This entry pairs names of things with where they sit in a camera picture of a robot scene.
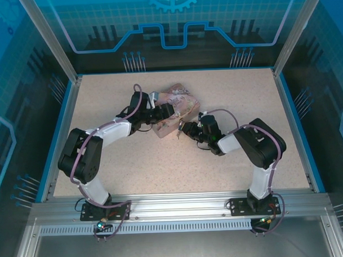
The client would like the pink illustrated tin box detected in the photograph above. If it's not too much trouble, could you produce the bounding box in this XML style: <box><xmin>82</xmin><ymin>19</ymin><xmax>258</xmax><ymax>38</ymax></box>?
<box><xmin>150</xmin><ymin>81</ymin><xmax>203</xmax><ymax>140</ymax></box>

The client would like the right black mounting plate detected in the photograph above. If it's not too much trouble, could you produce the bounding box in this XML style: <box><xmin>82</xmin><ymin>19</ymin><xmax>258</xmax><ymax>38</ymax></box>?
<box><xmin>229</xmin><ymin>196</ymin><xmax>279</xmax><ymax>216</ymax></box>

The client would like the black mounting plate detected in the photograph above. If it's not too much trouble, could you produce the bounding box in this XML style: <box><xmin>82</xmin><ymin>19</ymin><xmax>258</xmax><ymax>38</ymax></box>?
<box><xmin>79</xmin><ymin>201</ymin><xmax>132</xmax><ymax>222</ymax></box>
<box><xmin>229</xmin><ymin>196</ymin><xmax>279</xmax><ymax>216</ymax></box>

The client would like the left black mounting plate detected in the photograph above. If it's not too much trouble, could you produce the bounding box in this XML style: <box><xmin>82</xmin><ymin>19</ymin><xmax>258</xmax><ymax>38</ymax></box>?
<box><xmin>79</xmin><ymin>201</ymin><xmax>132</xmax><ymax>222</ymax></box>

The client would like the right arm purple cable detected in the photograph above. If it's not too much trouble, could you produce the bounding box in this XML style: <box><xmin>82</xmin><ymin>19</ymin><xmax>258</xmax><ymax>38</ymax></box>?
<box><xmin>206</xmin><ymin>106</ymin><xmax>287</xmax><ymax>238</ymax></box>

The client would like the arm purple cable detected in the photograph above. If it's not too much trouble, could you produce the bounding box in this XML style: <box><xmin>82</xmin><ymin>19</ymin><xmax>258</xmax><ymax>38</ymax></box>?
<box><xmin>66</xmin><ymin>83</ymin><xmax>156</xmax><ymax>242</ymax></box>
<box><xmin>206</xmin><ymin>106</ymin><xmax>287</xmax><ymax>238</ymax></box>

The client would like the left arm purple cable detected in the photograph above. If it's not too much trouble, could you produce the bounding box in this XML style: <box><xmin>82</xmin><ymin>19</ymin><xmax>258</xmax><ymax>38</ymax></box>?
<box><xmin>66</xmin><ymin>83</ymin><xmax>156</xmax><ymax>242</ymax></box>

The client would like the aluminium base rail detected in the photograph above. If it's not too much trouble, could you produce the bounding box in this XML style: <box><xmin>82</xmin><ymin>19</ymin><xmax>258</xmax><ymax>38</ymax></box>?
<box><xmin>30</xmin><ymin>187</ymin><xmax>331</xmax><ymax>226</ymax></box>

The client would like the aluminium side rail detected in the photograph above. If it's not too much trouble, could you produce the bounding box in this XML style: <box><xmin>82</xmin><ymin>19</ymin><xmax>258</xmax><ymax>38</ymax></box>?
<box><xmin>35</xmin><ymin>76</ymin><xmax>87</xmax><ymax>203</ymax></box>
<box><xmin>272</xmin><ymin>67</ymin><xmax>327</xmax><ymax>195</ymax></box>

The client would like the slotted grey cable duct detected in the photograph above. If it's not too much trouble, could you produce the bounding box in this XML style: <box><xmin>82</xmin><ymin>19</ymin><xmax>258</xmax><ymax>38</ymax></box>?
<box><xmin>39</xmin><ymin>218</ymin><xmax>253</xmax><ymax>238</ymax></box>

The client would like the aluminium frame post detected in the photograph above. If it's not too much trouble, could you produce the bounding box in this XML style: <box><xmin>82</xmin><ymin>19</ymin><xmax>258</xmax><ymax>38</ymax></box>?
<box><xmin>270</xmin><ymin>0</ymin><xmax>329</xmax><ymax>77</ymax></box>
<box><xmin>16</xmin><ymin>0</ymin><xmax>84</xmax><ymax>85</ymax></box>

